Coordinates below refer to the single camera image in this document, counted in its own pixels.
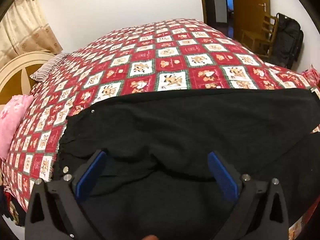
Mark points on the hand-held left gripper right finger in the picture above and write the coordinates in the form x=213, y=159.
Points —
x=222, y=177

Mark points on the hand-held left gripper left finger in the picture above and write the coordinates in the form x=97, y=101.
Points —
x=92, y=171

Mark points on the black pants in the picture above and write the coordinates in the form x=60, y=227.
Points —
x=162, y=130

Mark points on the dark cloth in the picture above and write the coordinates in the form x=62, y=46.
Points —
x=11, y=210

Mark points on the pink pillow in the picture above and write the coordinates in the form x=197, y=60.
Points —
x=12, y=120

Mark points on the striped pillow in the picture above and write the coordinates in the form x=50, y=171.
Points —
x=50, y=66

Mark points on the red checkered printed blanket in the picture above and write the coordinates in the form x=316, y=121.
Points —
x=175, y=62

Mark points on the cream bed headboard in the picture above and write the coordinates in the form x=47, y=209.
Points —
x=15, y=65

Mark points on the red patterned cloth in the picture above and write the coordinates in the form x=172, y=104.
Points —
x=312, y=73

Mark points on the wooden chair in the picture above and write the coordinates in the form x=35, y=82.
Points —
x=250, y=36

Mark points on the black bag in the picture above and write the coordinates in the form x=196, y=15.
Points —
x=287, y=40

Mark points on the beige curtain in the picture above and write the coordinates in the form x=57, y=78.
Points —
x=22, y=25

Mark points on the brown wooden door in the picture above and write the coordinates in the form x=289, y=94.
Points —
x=250, y=5

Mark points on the dark door frame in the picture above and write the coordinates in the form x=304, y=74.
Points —
x=208, y=2

